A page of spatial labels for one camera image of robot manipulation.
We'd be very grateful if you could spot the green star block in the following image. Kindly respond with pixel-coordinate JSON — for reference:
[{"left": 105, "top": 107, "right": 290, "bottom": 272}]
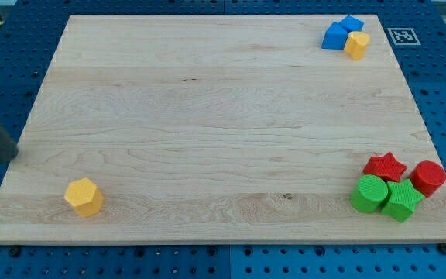
[{"left": 380, "top": 179, "right": 426, "bottom": 223}]

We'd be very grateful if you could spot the wooden board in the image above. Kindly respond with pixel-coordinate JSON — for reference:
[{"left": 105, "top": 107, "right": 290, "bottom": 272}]
[{"left": 0, "top": 15, "right": 446, "bottom": 246}]

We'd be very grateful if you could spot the blue triangle block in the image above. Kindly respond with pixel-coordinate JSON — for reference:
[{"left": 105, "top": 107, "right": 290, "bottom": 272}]
[{"left": 321, "top": 22, "right": 348, "bottom": 50}]

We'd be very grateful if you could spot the yellow hexagon block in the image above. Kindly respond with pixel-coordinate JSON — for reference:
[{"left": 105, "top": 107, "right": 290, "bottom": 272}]
[{"left": 64, "top": 177, "right": 104, "bottom": 218}]

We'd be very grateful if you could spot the blue cube block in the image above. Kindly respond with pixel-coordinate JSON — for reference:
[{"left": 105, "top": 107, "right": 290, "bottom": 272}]
[{"left": 339, "top": 15, "right": 364, "bottom": 33}]

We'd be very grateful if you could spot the red cylinder block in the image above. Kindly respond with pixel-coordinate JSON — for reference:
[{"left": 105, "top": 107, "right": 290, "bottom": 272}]
[{"left": 409, "top": 160, "right": 446, "bottom": 198}]

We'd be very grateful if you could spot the green cylinder block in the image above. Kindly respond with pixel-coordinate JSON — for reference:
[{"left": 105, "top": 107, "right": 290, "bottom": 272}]
[{"left": 350, "top": 174, "right": 388, "bottom": 213}]

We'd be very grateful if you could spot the yellow heart block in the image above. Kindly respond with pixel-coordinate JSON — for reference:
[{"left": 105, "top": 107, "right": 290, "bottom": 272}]
[{"left": 344, "top": 31, "right": 370, "bottom": 60}]

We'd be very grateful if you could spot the red star block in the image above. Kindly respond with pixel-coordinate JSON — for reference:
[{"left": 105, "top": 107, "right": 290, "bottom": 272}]
[{"left": 362, "top": 152, "right": 407, "bottom": 182}]

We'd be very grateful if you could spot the white fiducial marker tag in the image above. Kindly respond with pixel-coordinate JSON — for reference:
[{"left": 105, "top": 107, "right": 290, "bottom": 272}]
[{"left": 387, "top": 27, "right": 420, "bottom": 46}]

